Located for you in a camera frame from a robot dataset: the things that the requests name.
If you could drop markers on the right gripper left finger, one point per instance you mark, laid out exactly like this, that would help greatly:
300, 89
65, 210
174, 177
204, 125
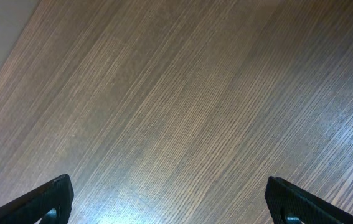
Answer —
49, 203

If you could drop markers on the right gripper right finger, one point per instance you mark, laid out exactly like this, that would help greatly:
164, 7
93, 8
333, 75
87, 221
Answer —
288, 204

